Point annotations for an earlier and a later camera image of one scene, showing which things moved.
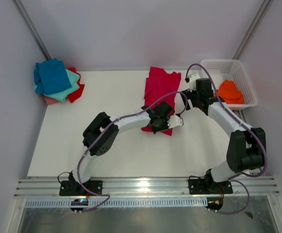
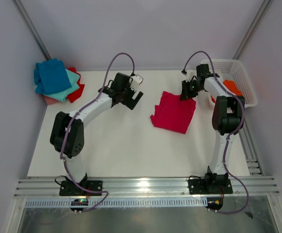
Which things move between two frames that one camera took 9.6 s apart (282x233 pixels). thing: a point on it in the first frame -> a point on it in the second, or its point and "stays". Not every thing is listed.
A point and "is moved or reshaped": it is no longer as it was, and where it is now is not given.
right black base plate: [199, 186] stays
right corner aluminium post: [257, 19] stays
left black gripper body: [162, 125] -> [128, 93]
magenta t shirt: [159, 82] is moved or reshaped
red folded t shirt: [76, 94] stays
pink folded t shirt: [49, 100] stays
